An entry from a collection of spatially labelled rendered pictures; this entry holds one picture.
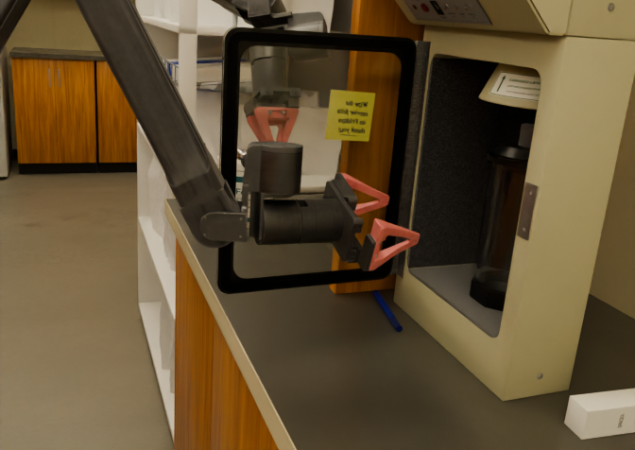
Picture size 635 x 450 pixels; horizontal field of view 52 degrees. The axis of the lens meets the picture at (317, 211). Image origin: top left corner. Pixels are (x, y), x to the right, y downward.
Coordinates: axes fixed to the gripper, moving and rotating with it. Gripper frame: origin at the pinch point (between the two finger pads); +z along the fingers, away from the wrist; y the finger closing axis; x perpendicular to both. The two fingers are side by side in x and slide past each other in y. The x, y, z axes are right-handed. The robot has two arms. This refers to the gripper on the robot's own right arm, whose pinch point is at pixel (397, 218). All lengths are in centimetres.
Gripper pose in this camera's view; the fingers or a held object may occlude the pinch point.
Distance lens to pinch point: 88.6
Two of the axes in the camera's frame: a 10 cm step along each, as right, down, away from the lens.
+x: -1.8, 8.5, 5.0
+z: 9.3, -0.2, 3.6
